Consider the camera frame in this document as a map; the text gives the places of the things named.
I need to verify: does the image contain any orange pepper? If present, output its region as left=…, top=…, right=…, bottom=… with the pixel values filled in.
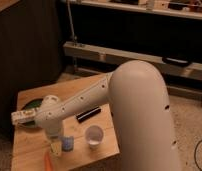
left=44, top=151, right=53, bottom=171

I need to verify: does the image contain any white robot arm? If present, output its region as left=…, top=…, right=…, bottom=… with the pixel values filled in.
left=35, top=60, right=181, bottom=171

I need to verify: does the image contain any white ceramic cup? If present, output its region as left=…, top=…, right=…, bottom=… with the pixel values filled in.
left=85, top=125, right=104, bottom=149

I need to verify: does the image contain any blue cloth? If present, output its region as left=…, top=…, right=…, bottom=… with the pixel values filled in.
left=62, top=136, right=74, bottom=152

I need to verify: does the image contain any black rectangular bar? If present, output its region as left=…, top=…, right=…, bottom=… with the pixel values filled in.
left=76, top=107, right=101, bottom=123

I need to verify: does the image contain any green round plate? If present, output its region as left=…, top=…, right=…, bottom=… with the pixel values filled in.
left=22, top=98, right=43, bottom=128

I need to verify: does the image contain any black floor cable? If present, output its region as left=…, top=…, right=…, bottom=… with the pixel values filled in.
left=193, top=96, right=202, bottom=171

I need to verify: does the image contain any black handle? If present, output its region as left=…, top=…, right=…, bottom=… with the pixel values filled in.
left=162, top=57, right=192, bottom=67

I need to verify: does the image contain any grey metal rail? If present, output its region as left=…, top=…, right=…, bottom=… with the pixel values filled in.
left=63, top=41, right=202, bottom=81

